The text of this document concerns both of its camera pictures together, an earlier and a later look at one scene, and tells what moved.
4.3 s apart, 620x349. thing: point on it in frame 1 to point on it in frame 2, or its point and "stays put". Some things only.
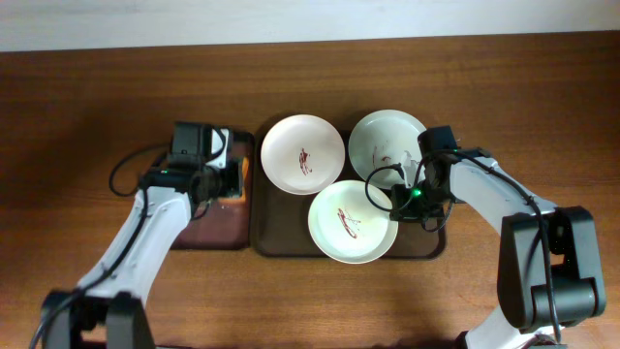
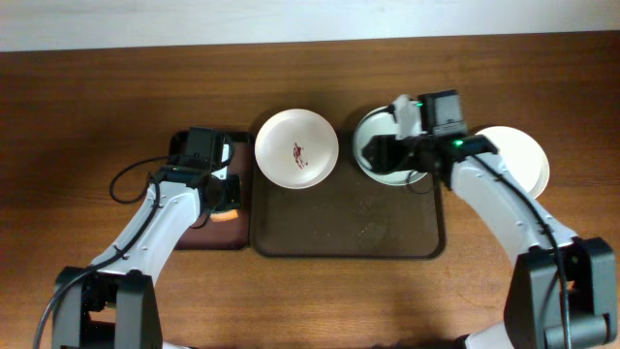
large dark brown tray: [280, 220] stays put
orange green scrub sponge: [244, 173] to [222, 215]
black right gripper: [401, 209] to [388, 159]
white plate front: [350, 221] to [522, 156]
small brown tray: [227, 222] stays put
